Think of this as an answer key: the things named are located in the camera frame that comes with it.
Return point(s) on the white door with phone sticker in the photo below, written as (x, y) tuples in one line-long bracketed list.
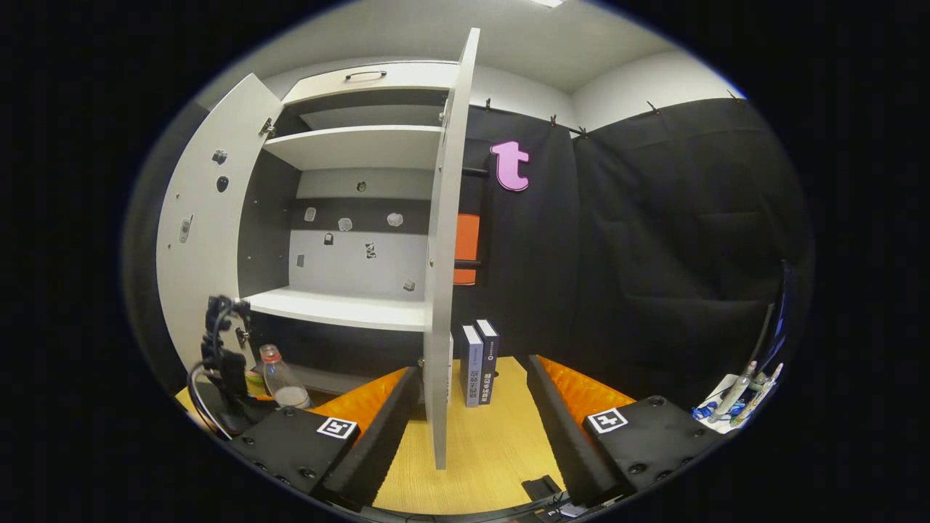
[(211, 254)]

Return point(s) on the white cabinet with shelves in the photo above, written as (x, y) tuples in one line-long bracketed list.
[(356, 145)]

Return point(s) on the black backdrop cloth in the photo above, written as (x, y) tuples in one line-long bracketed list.
[(654, 254)]

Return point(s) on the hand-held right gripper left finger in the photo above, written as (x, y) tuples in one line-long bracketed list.
[(385, 443)]

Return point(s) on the white cluttered stand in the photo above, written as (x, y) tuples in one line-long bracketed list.
[(726, 414)]

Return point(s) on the white door with cat sticker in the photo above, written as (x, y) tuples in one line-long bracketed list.
[(445, 290)]

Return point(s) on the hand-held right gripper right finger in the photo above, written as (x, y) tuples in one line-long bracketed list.
[(563, 436)]

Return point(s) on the ceiling light strip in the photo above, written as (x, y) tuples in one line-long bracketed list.
[(546, 3)]

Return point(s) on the clear plastic bottle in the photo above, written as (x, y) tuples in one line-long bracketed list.
[(287, 385)]

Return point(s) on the white book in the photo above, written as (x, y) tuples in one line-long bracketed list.
[(451, 370)]

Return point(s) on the small black block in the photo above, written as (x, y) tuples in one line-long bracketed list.
[(541, 488)]

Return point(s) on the green can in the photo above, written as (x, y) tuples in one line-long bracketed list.
[(254, 383)]

